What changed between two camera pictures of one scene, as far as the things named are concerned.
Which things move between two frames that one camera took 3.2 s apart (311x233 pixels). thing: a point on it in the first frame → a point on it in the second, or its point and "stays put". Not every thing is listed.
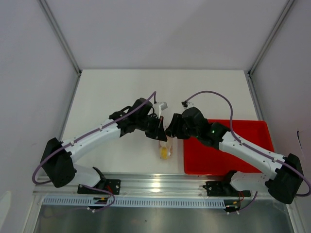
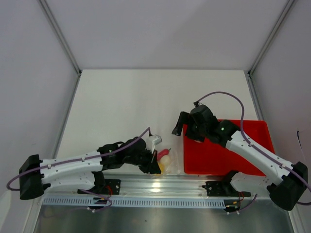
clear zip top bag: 166,148 → 168,161
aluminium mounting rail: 144,184 stays put
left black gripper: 158,132 → 152,168
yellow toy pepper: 164,153 → 162,167
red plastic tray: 201,157 stays put
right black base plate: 224,189 stays put
